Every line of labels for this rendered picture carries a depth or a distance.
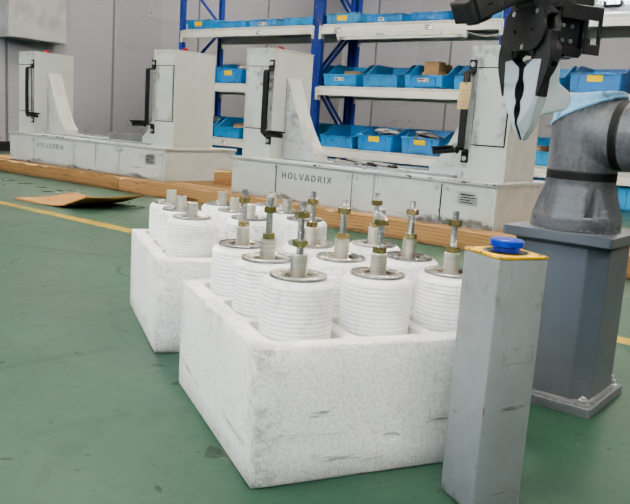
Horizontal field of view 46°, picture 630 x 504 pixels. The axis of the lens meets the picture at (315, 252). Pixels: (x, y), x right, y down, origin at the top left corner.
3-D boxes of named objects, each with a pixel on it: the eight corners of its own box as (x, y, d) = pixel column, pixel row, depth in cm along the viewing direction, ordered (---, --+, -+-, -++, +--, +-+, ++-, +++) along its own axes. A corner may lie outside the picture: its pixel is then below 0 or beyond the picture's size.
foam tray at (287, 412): (380, 366, 142) (388, 274, 139) (508, 453, 106) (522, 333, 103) (178, 382, 126) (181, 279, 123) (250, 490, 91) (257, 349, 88)
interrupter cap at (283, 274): (300, 270, 102) (300, 265, 102) (338, 281, 97) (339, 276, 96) (257, 275, 97) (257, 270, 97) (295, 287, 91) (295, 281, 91)
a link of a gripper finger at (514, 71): (554, 142, 88) (564, 62, 86) (513, 139, 85) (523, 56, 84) (536, 141, 90) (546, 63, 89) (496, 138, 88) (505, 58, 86)
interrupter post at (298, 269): (298, 276, 98) (300, 251, 98) (311, 279, 97) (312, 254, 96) (285, 277, 97) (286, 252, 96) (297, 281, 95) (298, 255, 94)
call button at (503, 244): (508, 252, 90) (510, 235, 90) (530, 258, 87) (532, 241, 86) (481, 252, 89) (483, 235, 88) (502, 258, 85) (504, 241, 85)
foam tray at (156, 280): (285, 299, 190) (289, 230, 187) (344, 345, 154) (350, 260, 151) (129, 303, 176) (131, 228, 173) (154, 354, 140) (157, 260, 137)
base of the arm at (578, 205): (548, 219, 140) (555, 166, 138) (632, 230, 131) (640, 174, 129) (516, 224, 128) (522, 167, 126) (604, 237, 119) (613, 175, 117)
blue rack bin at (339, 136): (349, 146, 714) (350, 124, 710) (382, 149, 691) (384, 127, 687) (317, 145, 675) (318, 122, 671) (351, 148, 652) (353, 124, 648)
